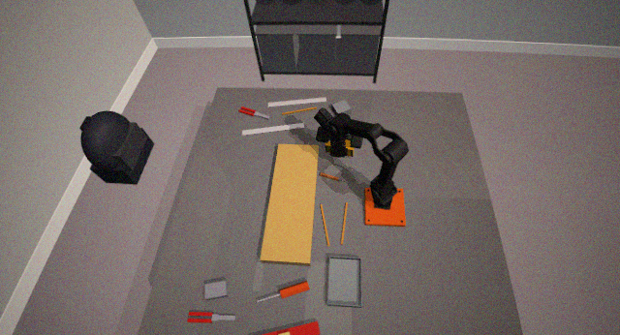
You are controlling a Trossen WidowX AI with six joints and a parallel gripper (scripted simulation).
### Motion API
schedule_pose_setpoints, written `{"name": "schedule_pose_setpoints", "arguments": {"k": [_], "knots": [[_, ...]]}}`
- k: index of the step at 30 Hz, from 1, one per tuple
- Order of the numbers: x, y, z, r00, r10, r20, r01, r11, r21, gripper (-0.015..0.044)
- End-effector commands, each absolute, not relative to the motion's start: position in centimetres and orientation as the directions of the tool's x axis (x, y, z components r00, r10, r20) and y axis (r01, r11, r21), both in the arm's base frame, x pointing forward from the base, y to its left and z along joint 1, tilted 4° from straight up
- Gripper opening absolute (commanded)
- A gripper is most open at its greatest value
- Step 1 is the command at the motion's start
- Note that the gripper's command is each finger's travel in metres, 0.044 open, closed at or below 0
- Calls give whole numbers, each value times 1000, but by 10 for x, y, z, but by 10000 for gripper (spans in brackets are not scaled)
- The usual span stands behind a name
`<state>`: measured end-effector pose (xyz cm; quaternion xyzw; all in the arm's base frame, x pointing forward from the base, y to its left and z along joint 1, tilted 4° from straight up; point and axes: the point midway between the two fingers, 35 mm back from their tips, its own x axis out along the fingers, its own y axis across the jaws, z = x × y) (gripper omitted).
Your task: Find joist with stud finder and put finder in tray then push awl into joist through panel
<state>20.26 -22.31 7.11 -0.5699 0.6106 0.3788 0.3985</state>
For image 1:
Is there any white flat strip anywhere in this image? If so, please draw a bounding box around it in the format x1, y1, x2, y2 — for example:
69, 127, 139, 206
242, 123, 304, 136
267, 97, 326, 107

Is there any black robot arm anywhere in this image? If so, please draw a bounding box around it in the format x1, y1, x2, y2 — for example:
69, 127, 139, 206
314, 107, 409, 210

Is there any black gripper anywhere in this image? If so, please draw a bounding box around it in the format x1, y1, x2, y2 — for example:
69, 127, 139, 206
316, 126, 363, 148

